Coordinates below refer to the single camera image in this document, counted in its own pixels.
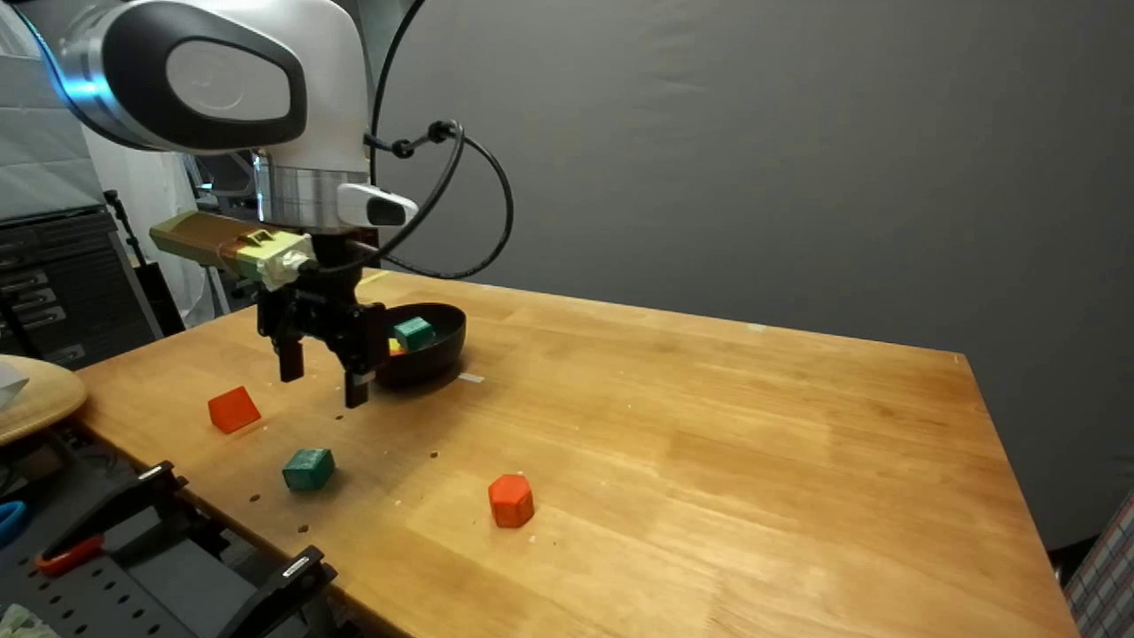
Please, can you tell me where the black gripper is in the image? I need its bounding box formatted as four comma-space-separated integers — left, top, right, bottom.
259, 230, 382, 407

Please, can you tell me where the black bowl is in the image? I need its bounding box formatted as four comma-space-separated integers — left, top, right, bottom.
378, 301, 467, 388

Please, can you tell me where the orange wedge block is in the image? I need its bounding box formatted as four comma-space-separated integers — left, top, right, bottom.
210, 386, 259, 433

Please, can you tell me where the teal cube block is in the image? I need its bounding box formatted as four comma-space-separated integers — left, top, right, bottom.
283, 447, 336, 491

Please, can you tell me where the red block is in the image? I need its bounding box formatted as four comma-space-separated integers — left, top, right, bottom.
490, 473, 536, 526

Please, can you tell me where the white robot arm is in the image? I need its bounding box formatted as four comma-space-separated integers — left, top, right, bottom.
8, 0, 418, 407

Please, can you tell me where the black clamp front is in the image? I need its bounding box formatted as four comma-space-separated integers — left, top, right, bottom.
220, 547, 336, 638

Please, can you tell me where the black equipment cabinet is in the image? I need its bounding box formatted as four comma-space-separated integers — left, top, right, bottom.
0, 205, 158, 368

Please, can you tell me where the round wooden board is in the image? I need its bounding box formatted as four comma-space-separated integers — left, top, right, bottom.
0, 355, 89, 444

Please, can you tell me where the black perforated side table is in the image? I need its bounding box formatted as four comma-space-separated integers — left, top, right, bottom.
0, 433, 360, 638

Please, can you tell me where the grey backdrop screen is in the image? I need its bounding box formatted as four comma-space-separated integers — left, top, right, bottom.
360, 0, 1134, 547

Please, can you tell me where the yellow wrist camera box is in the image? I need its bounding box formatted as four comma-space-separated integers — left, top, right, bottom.
150, 211, 315, 291

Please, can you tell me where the black clamp with orange handle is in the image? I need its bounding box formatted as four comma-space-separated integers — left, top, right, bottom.
36, 461, 185, 577

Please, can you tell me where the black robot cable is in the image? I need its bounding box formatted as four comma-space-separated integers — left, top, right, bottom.
360, 118, 517, 283

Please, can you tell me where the blue ring object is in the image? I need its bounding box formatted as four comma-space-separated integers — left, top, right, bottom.
0, 499, 28, 547

